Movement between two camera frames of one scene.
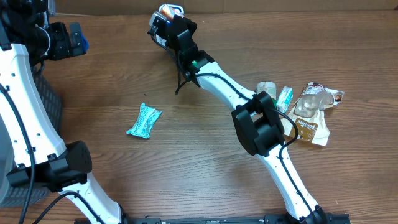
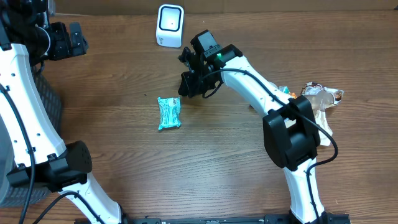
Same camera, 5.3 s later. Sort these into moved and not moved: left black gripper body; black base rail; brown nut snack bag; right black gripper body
Moved: right black gripper body
Not moved: left black gripper body; black base rail; brown nut snack bag
